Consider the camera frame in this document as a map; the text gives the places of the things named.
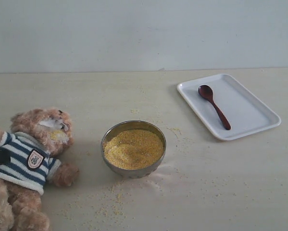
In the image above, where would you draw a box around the beige teddy bear striped sweater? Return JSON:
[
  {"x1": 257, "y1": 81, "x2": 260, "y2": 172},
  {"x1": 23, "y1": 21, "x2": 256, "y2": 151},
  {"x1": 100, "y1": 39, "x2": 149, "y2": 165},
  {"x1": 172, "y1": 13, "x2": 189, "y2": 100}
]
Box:
[{"x1": 0, "y1": 108, "x2": 79, "y2": 231}]

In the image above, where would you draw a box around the dark red wooden spoon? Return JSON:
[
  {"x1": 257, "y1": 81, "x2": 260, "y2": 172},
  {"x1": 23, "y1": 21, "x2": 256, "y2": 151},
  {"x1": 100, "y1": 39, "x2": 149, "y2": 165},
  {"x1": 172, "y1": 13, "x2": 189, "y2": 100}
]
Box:
[{"x1": 198, "y1": 85, "x2": 231, "y2": 130}]

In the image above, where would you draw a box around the round metal bowl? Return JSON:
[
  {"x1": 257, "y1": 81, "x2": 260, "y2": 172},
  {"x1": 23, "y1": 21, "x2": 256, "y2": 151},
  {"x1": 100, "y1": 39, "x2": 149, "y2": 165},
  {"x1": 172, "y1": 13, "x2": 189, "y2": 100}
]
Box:
[{"x1": 100, "y1": 120, "x2": 166, "y2": 179}]

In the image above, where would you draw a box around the yellow millet grain in bowl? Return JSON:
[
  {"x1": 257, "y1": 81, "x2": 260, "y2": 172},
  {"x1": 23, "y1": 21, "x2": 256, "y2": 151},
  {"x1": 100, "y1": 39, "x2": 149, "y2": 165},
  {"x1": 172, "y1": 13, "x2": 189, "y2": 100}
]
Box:
[{"x1": 104, "y1": 129, "x2": 164, "y2": 170}]

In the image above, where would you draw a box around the white rectangular plastic tray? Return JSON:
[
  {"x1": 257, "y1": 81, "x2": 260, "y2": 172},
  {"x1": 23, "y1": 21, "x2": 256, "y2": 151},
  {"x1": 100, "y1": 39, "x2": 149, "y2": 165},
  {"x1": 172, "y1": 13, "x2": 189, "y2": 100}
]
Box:
[{"x1": 177, "y1": 74, "x2": 281, "y2": 141}]

